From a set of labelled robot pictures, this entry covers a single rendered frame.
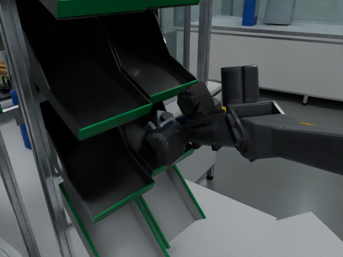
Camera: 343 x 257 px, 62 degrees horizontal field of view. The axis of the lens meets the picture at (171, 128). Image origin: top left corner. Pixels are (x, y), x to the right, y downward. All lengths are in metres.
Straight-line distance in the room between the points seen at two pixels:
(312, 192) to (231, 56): 2.37
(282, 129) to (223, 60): 4.03
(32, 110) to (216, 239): 0.65
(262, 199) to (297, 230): 1.44
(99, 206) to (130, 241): 0.17
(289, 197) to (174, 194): 1.83
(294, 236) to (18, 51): 0.86
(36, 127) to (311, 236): 0.83
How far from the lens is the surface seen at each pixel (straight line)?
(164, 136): 0.45
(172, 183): 0.76
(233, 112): 0.41
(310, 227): 1.04
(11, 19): 0.46
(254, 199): 2.41
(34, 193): 1.17
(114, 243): 0.66
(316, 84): 4.22
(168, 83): 0.58
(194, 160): 2.08
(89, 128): 0.41
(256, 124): 0.37
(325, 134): 0.29
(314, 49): 4.12
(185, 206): 0.77
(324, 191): 2.70
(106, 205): 0.53
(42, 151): 0.52
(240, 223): 0.98
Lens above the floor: 1.55
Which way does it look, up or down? 28 degrees down
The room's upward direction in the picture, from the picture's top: straight up
